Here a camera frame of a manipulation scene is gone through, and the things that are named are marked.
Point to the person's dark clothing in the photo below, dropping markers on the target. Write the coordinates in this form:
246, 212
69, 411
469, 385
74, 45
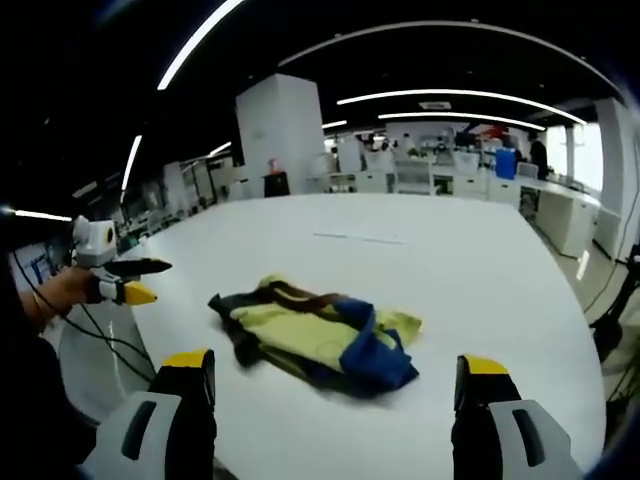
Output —
35, 415

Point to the yellow and blue garment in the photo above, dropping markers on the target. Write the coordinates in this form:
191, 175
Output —
320, 330

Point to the white square pillar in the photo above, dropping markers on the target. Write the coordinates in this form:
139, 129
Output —
280, 135

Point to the person's left hand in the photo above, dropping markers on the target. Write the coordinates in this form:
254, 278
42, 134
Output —
67, 292

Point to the black stand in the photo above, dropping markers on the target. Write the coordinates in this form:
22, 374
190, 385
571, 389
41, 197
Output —
617, 300

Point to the small black cabinet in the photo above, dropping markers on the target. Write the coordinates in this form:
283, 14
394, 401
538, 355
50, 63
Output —
276, 185

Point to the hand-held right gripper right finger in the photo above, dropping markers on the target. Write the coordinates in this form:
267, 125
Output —
492, 400

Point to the long white desk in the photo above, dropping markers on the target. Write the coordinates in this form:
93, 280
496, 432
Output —
560, 210

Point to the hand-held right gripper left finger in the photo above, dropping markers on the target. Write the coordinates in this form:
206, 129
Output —
182, 400

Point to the blue container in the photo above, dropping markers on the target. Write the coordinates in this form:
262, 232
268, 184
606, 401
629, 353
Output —
505, 164

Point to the ceiling light strip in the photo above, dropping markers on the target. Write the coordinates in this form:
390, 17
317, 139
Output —
131, 162
450, 31
197, 45
460, 117
460, 95

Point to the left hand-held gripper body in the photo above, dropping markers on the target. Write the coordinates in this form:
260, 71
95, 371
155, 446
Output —
92, 245

